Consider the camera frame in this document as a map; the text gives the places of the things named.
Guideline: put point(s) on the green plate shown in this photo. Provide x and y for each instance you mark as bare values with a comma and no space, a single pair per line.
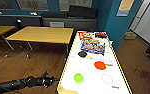
78,78

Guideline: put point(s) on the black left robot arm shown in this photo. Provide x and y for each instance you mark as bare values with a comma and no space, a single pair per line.
17,86

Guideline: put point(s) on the yellow air hockey table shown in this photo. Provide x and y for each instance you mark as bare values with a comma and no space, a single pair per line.
91,76

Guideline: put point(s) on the red air hockey striker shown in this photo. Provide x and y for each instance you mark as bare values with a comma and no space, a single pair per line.
100,65

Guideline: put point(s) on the colourful snack packets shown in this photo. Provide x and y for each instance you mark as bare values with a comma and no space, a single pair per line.
93,47

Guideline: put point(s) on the orange red snack bag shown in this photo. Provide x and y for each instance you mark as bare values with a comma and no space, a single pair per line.
85,35

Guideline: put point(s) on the white rectangular sign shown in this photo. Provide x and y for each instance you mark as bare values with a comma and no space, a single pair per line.
57,24

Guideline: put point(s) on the dark sofa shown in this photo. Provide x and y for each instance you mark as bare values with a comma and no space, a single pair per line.
74,23

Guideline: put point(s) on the black and red box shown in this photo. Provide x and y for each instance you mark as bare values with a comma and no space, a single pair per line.
101,34

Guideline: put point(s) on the dark low bench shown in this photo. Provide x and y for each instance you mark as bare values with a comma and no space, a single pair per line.
11,21

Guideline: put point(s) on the interior glass window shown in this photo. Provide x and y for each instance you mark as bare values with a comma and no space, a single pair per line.
32,4
2,4
76,4

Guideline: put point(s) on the woven brown basket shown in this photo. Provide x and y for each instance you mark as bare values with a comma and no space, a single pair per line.
130,35

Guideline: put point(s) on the yellow wall poster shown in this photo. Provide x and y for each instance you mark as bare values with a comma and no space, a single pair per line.
125,8

